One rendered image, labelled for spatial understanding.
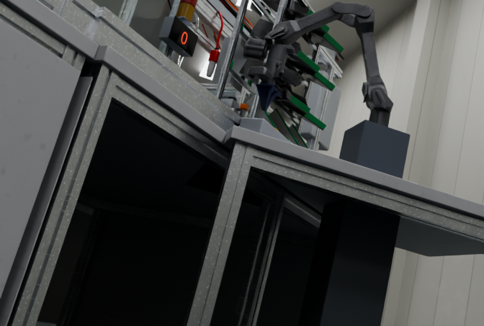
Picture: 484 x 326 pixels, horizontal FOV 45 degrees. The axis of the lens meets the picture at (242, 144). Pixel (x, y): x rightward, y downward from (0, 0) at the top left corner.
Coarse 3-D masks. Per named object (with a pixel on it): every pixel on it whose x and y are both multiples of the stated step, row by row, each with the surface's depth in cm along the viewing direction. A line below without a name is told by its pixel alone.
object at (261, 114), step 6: (252, 96) 208; (246, 102) 209; (252, 102) 207; (276, 108) 216; (264, 114) 201; (270, 114) 217; (276, 114) 215; (270, 120) 198; (276, 120) 214; (282, 120) 212; (276, 126) 213; (282, 126) 211; (282, 132) 210; (288, 132) 208; (288, 138) 207; (294, 138) 205; (294, 144) 204
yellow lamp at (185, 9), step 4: (180, 4) 177; (184, 4) 176; (188, 4) 176; (180, 8) 176; (184, 8) 176; (188, 8) 176; (192, 8) 177; (176, 12) 177; (180, 12) 176; (184, 12) 175; (188, 12) 176; (192, 12) 177; (176, 16) 176; (180, 16) 175; (184, 16) 175; (188, 16) 176; (192, 16) 178
